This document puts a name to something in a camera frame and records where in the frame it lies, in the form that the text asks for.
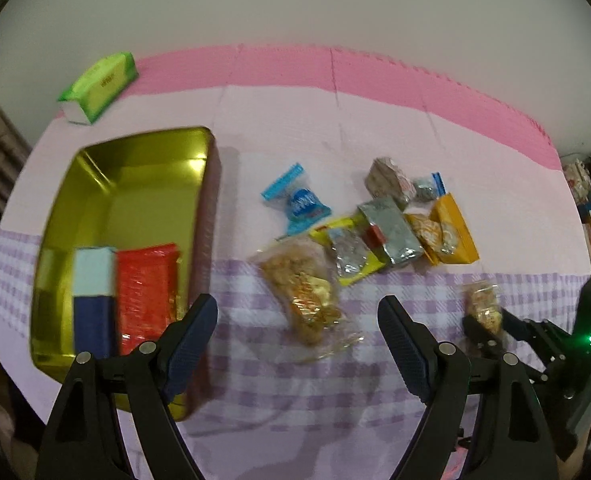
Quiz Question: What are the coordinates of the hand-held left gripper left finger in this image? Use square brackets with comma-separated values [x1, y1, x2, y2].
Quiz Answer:
[36, 294, 220, 480]

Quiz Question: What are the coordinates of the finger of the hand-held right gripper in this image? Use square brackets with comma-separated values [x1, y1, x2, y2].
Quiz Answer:
[503, 310, 571, 376]
[463, 314, 507, 361]

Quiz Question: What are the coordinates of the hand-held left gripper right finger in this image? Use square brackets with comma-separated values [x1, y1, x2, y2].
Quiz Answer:
[378, 295, 559, 480]

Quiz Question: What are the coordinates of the small clear nut snack packet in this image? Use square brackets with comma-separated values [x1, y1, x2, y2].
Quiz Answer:
[463, 282, 505, 336]

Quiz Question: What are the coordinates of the silver foil snack packet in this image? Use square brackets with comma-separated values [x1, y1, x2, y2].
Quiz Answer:
[358, 196, 425, 266]

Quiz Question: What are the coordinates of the gold tin box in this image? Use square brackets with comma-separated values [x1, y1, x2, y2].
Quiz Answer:
[30, 126, 221, 422]

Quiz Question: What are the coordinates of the blue-edged dark snack packet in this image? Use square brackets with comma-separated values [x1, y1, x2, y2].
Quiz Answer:
[411, 172, 447, 204]

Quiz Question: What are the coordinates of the person's right forearm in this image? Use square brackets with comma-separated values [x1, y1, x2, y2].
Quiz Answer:
[558, 435, 591, 480]

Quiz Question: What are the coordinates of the red snack packet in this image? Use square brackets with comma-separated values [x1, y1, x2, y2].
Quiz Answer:
[114, 243, 184, 356]

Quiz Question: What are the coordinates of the yellow snack packet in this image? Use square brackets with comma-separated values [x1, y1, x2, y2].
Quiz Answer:
[309, 215, 390, 287]

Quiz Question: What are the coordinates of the blue and white box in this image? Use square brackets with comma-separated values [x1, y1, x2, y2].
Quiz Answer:
[72, 246, 117, 360]

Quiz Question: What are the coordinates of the orange cracker packet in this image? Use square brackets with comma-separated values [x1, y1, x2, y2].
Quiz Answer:
[404, 212, 457, 267]

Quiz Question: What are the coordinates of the orange snack pouch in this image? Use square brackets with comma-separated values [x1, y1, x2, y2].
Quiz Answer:
[429, 193, 480, 265]

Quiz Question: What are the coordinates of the large clear nut snack bag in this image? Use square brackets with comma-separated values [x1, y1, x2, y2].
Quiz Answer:
[248, 236, 363, 361]

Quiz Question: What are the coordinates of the floral bag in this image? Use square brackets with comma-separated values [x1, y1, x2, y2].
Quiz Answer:
[560, 154, 591, 267]

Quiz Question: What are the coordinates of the pink white wrapped snack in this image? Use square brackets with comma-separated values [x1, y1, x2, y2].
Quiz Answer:
[364, 157, 416, 207]

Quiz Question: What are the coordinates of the blue candy wrapper packet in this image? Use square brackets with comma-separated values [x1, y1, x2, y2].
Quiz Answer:
[260, 162, 332, 237]

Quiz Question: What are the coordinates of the pink purple checked bedsheet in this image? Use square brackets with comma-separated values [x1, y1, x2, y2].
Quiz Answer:
[0, 42, 591, 480]

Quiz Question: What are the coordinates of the green tissue pack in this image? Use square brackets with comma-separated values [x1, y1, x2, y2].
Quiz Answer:
[57, 51, 140, 126]

